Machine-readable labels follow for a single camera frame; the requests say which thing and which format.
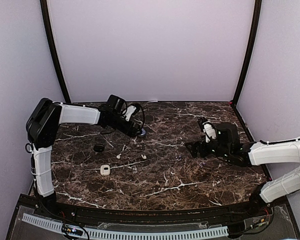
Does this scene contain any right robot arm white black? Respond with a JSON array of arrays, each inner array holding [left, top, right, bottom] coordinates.
[[185, 120, 300, 217]]

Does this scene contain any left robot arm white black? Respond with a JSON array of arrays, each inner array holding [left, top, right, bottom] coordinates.
[[25, 94, 145, 198]]

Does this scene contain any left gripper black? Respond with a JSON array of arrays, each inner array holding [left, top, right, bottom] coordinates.
[[110, 113, 143, 139]]

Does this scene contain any right circuit board with wires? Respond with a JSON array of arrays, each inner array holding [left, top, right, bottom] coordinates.
[[249, 217, 269, 229]]

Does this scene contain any left circuit board with wires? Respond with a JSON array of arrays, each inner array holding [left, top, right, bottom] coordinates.
[[61, 224, 84, 237]]

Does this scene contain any black frame post left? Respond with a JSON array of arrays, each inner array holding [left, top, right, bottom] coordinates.
[[39, 0, 72, 104]]

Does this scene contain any black frame post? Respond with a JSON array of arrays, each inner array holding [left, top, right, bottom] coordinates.
[[231, 0, 262, 108], [39, 0, 72, 104]]

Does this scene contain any circuit board with wires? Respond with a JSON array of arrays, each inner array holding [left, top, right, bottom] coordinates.
[[249, 217, 269, 229], [61, 224, 84, 237]]

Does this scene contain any black frame post right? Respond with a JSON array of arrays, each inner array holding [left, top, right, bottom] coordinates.
[[231, 0, 262, 108]]

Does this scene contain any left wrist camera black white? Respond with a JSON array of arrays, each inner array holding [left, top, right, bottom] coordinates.
[[123, 103, 145, 122]]

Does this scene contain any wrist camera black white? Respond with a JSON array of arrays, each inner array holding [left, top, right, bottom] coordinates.
[[197, 117, 217, 143], [123, 103, 145, 122]]

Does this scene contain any black front table rail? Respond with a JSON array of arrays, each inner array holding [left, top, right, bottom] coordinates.
[[52, 202, 252, 224]]

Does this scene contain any beige earbud charging case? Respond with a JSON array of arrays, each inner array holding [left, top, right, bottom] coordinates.
[[100, 164, 111, 176]]

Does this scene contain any black earbud charging case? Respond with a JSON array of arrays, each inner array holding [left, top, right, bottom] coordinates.
[[93, 144, 105, 153]]

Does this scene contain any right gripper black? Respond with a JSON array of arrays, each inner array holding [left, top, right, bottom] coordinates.
[[186, 135, 232, 160]]

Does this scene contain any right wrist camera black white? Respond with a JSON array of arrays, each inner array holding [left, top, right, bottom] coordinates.
[[197, 117, 217, 143]]

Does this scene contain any grey slotted cable duct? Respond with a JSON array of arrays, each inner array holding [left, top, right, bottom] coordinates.
[[21, 213, 229, 240]]

